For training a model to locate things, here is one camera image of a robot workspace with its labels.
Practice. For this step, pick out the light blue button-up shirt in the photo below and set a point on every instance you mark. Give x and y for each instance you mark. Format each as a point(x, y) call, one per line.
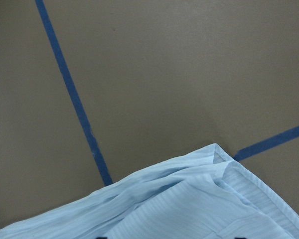
point(205, 194)

